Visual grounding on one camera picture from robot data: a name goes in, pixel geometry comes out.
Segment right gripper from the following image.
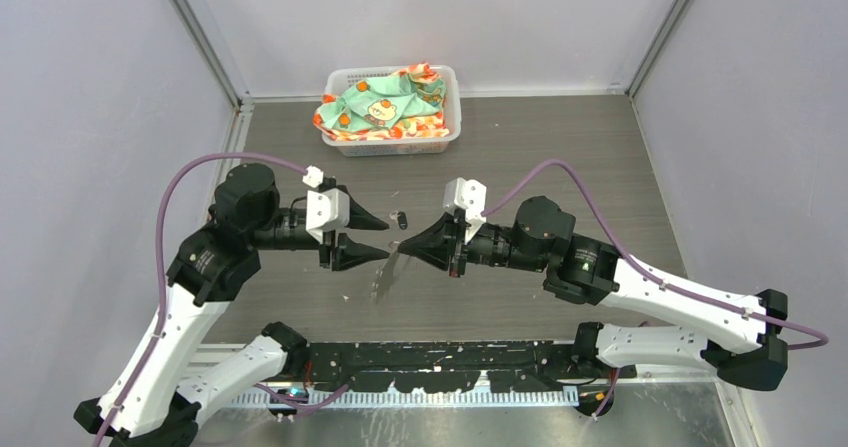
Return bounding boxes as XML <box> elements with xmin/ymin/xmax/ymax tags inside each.
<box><xmin>399</xmin><ymin>206</ymin><xmax>548</xmax><ymax>276</ymax></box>

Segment large metal keyring holder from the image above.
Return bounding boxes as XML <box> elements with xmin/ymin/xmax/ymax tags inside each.
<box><xmin>370</xmin><ymin>241</ymin><xmax>410</xmax><ymax>304</ymax></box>

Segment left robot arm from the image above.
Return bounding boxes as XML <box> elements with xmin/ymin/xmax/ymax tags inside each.
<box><xmin>74</xmin><ymin>154</ymin><xmax>387</xmax><ymax>446</ymax></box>

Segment green orange patterned cloth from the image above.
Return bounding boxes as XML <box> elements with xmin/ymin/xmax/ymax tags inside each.
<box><xmin>312</xmin><ymin>63</ymin><xmax>449</xmax><ymax>142</ymax></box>

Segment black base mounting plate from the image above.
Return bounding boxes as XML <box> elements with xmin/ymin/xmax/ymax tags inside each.
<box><xmin>270</xmin><ymin>340</ymin><xmax>614</xmax><ymax>393</ymax></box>

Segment white plastic basket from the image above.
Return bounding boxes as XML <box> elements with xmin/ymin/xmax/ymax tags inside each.
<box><xmin>321</xmin><ymin>64</ymin><xmax>462</xmax><ymax>157</ymax></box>

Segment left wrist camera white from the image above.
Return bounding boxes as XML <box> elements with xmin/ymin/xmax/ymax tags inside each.
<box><xmin>305</xmin><ymin>188</ymin><xmax>350</xmax><ymax>244</ymax></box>

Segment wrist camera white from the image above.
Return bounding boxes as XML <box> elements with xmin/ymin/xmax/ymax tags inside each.
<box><xmin>305</xmin><ymin>188</ymin><xmax>350</xmax><ymax>244</ymax></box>
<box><xmin>442</xmin><ymin>177</ymin><xmax>487</xmax><ymax>244</ymax></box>

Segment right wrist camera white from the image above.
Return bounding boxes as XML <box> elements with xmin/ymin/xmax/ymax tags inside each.
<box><xmin>442</xmin><ymin>177</ymin><xmax>487</xmax><ymax>244</ymax></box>

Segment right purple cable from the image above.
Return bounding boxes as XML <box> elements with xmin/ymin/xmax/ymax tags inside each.
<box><xmin>480</xmin><ymin>159</ymin><xmax>829</xmax><ymax>422</ymax></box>

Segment purple cable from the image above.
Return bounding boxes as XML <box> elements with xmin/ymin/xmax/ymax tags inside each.
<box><xmin>480</xmin><ymin>159</ymin><xmax>829</xmax><ymax>422</ymax></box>
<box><xmin>89</xmin><ymin>153</ymin><xmax>352</xmax><ymax>447</ymax></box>

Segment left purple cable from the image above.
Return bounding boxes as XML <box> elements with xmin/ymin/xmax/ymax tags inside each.
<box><xmin>89</xmin><ymin>153</ymin><xmax>352</xmax><ymax>447</ymax></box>

